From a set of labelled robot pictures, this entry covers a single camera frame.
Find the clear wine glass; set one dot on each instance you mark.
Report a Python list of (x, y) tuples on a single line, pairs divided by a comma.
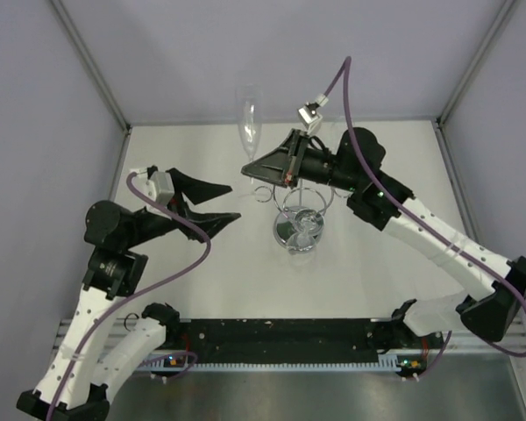
[(298, 229)]

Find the aluminium frame rail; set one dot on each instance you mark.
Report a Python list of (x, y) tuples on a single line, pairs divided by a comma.
[(94, 73)]

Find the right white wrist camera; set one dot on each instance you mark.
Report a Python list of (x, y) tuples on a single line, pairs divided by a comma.
[(310, 115)]

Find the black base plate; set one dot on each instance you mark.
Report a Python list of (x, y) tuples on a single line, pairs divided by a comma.
[(294, 340)]

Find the slotted cable duct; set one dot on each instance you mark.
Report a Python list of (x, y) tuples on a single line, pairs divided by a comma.
[(385, 363)]

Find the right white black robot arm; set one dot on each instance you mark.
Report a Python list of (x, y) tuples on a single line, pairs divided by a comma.
[(493, 286)]

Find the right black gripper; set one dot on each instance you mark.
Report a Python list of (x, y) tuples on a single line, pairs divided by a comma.
[(283, 166)]

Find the chrome wine glass rack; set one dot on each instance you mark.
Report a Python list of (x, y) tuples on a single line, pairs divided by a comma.
[(300, 196)]

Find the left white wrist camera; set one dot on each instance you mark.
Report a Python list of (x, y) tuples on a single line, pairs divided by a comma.
[(155, 184)]

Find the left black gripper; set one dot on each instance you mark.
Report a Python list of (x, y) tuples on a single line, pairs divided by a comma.
[(195, 189)]

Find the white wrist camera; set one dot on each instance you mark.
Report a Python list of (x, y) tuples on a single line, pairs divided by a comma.
[(155, 184), (310, 115)]

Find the clear champagne flute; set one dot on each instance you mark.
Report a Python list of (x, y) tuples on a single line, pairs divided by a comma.
[(249, 118)]

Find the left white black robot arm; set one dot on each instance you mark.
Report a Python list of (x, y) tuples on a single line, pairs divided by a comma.
[(83, 379)]

